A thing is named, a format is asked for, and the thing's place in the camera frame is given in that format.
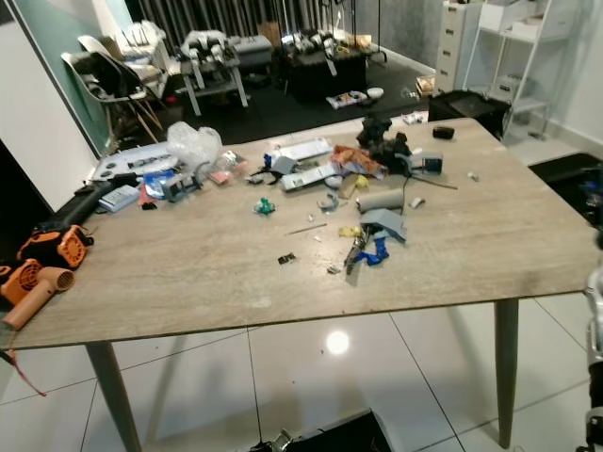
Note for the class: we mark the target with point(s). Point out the black mechanical robot part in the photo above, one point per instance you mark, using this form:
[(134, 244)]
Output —
[(386, 144)]

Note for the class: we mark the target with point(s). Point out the black rubbish bin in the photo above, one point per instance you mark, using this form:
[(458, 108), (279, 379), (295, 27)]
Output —
[(469, 108)]

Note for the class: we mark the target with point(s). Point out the orange heat gun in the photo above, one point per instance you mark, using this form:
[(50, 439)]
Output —
[(26, 284)]

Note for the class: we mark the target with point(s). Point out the white power strip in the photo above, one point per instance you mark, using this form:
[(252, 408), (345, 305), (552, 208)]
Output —
[(132, 162)]

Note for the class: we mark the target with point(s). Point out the black robot lower body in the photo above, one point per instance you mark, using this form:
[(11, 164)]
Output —
[(330, 435)]

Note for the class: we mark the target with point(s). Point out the orange black power tool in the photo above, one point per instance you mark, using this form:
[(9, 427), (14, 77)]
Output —
[(61, 247)]

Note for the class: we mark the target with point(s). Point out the white chair with clutter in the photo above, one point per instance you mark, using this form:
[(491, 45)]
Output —
[(146, 42)]

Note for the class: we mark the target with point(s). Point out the white drawer cabinet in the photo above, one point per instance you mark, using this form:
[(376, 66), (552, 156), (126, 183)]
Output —
[(454, 42)]

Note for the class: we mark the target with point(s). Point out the small yellow scrap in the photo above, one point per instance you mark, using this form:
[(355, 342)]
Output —
[(350, 231)]

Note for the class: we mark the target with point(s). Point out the grey blue small box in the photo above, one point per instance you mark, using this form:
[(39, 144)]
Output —
[(430, 163)]

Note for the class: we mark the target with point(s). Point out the light wooden table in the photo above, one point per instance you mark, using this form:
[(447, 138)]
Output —
[(198, 282)]

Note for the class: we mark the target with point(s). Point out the black floor mat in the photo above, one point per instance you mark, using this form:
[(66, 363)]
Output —
[(565, 174)]

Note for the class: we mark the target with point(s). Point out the blue white package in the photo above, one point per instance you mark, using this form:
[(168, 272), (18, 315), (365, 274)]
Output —
[(170, 185)]

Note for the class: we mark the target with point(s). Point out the colourful magazine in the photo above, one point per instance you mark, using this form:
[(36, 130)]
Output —
[(347, 99)]

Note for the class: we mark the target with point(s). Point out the clear plastic bag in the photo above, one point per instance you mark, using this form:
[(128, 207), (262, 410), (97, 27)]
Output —
[(193, 144)]

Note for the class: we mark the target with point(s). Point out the orange crumpled wrapper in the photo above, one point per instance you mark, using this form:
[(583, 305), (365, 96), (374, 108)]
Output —
[(356, 158)]

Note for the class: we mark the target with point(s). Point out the white chair with black jacket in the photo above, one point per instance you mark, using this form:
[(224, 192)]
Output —
[(111, 80)]

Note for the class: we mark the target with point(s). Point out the small white bowl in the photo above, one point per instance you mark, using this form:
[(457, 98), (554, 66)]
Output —
[(375, 92)]

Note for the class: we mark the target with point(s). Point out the small black clips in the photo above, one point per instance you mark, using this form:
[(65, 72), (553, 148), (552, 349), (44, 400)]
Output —
[(287, 258)]

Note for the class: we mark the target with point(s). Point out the white ladder shelf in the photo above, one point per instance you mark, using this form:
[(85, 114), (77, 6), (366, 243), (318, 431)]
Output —
[(518, 28)]

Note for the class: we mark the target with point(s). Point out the low black table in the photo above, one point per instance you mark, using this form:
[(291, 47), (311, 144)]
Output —
[(325, 75)]

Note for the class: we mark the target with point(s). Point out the grey printed plastic part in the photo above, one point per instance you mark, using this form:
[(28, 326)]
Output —
[(386, 224)]

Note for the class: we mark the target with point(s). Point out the black handheld tool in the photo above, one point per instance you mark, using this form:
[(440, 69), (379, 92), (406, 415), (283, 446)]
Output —
[(89, 200)]

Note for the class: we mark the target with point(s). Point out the small green object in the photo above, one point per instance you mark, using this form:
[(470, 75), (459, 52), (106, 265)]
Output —
[(264, 206)]

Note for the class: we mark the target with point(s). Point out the small black box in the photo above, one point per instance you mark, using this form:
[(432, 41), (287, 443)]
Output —
[(443, 132)]

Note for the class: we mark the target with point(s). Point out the blue plastic part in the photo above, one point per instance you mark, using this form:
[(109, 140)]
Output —
[(379, 252)]

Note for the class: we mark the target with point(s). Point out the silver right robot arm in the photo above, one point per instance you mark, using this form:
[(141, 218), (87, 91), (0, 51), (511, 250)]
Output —
[(594, 320)]

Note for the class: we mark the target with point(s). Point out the small white flat box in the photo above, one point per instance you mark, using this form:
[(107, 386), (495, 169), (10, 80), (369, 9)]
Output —
[(120, 198)]

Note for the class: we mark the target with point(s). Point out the grey stand with white robot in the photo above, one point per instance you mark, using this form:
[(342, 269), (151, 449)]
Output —
[(212, 56)]

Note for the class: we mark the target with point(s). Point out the grey cardboard tube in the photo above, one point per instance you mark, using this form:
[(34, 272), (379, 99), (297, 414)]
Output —
[(381, 201)]

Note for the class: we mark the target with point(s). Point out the long white device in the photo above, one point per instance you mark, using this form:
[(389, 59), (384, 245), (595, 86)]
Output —
[(309, 177), (301, 150)]

